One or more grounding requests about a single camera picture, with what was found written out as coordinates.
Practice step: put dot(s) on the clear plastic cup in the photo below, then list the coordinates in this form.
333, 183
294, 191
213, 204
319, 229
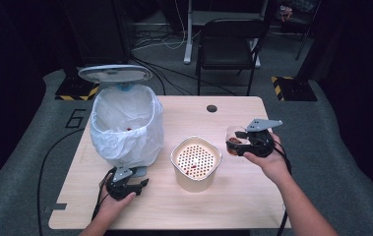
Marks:
231, 132

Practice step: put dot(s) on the black cabinet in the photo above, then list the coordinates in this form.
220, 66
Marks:
98, 32

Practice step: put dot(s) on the beige container with perforated strainer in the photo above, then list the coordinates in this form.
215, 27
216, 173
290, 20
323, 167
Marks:
194, 182

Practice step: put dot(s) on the person's left hand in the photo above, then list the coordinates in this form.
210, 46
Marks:
111, 208

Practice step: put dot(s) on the white desk frame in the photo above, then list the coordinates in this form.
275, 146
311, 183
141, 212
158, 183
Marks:
188, 39

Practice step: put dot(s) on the black folding chair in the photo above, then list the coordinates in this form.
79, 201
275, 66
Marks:
228, 49

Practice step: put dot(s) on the red food pieces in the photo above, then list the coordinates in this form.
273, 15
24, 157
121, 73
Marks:
235, 140

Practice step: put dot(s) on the white plastic bin liner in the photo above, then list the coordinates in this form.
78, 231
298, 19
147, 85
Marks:
125, 144

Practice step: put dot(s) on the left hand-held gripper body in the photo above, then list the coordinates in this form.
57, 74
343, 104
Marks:
118, 190

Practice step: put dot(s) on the hazard striped black base plate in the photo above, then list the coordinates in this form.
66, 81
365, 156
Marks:
295, 90
75, 90

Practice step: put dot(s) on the white grey pedal trash can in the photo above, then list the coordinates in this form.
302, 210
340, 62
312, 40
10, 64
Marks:
115, 73

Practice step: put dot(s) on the person's right hand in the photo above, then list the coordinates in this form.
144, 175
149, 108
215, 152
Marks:
272, 165

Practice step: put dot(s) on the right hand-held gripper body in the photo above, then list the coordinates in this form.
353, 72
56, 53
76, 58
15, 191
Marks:
262, 144

